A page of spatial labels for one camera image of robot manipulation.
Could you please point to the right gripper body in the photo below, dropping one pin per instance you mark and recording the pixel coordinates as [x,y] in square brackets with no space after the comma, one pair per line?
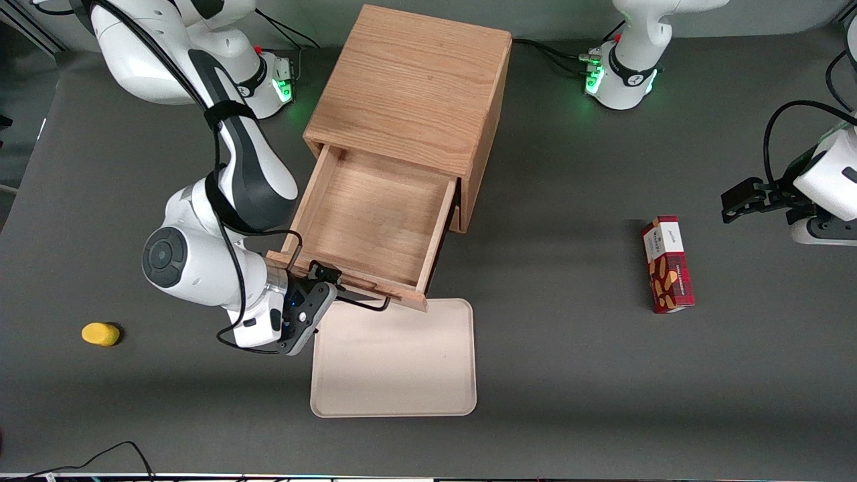
[299,286]

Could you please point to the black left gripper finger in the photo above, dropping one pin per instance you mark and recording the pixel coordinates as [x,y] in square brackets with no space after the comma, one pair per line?
[753,191]
[733,207]

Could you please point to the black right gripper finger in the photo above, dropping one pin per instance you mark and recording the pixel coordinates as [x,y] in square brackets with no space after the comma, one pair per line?
[318,270]
[333,277]

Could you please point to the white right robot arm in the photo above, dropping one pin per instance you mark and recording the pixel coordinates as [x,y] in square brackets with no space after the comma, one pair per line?
[201,268]

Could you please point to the wooden drawer cabinet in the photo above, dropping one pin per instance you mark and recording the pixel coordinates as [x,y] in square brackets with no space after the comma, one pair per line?
[408,80]

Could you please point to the red snack box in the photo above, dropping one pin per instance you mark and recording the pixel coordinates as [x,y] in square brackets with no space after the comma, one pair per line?
[668,268]

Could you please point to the beige rectangular tray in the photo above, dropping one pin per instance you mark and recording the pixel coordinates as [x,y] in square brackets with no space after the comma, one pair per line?
[395,368]

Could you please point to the yellow foam block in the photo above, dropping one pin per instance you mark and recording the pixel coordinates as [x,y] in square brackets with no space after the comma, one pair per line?
[99,333]

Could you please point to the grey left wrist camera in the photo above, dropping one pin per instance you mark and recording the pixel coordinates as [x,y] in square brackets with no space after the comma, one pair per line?
[823,233]

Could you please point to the aluminium frame profile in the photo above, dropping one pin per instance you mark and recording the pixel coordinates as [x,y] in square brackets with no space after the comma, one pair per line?
[40,37]

